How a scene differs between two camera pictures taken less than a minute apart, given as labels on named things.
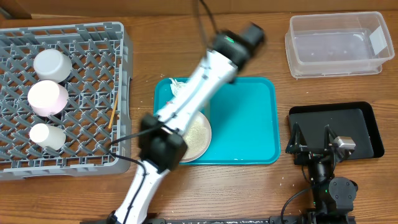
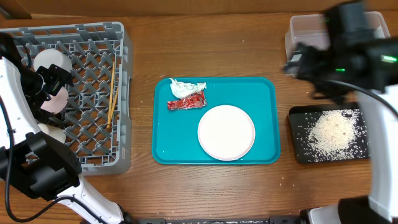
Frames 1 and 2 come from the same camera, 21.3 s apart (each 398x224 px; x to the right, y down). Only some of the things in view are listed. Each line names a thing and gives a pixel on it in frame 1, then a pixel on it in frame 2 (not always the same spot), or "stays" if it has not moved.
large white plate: (198, 136) -> (226, 132)
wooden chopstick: (113, 111) -> (111, 99)
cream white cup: (48, 135) stays
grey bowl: (52, 65) stays
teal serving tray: (245, 121) stays
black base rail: (207, 220) stays
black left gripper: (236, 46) -> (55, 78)
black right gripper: (313, 152) -> (306, 62)
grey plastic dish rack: (97, 120) stays
